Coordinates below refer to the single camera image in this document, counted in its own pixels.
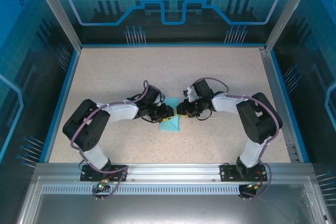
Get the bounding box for light blue paper sheet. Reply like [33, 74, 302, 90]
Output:
[158, 97, 182, 133]

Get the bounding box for black base plate left arm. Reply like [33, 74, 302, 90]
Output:
[80, 164, 129, 183]

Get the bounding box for black base plate right arm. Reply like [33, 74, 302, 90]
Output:
[219, 164, 268, 183]

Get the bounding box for grey sheet metal panel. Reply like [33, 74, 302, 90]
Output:
[15, 176, 336, 224]

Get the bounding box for aluminium mounting rail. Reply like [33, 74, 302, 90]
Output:
[34, 163, 316, 184]

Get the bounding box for slotted metal cable duct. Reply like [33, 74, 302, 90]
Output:
[41, 185, 313, 195]

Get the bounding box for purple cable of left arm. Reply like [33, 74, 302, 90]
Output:
[70, 80, 149, 201]

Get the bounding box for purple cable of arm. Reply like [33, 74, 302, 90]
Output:
[191, 77, 283, 200]
[70, 80, 149, 201]

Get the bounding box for aluminium side rail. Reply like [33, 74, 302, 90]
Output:
[258, 46, 301, 163]

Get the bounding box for cable connector with green light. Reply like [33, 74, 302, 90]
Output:
[96, 179, 110, 192]

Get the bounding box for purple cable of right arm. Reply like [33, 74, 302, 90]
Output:
[191, 77, 283, 200]

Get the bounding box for aluminium frame post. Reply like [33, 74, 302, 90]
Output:
[28, 0, 83, 51]
[264, 0, 317, 53]

